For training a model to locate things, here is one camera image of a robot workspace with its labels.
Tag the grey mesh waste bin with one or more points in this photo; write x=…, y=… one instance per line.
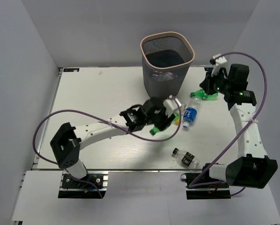
x=166, y=58

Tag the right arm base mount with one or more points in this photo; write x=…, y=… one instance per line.
x=206, y=189

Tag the clear bottle black cap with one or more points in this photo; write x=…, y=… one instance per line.
x=185, y=159

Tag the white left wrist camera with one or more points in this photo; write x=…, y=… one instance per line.
x=173, y=106

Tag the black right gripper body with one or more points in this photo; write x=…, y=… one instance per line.
x=216, y=84

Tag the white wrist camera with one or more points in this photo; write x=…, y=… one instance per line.
x=173, y=106
x=218, y=61

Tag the green bottle near bin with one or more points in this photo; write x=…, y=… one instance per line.
x=203, y=95

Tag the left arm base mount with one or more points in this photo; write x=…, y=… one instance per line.
x=70, y=188

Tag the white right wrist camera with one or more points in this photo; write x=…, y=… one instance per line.
x=218, y=61

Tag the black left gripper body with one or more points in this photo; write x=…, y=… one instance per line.
x=160, y=120

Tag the green sprite bottle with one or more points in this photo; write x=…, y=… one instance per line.
x=154, y=131

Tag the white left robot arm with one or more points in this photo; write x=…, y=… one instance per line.
x=69, y=140

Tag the clear bottle yellow cap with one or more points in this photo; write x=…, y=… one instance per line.
x=177, y=120

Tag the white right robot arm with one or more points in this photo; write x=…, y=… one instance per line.
x=252, y=168

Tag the clear bottle blue label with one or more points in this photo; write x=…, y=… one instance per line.
x=191, y=112

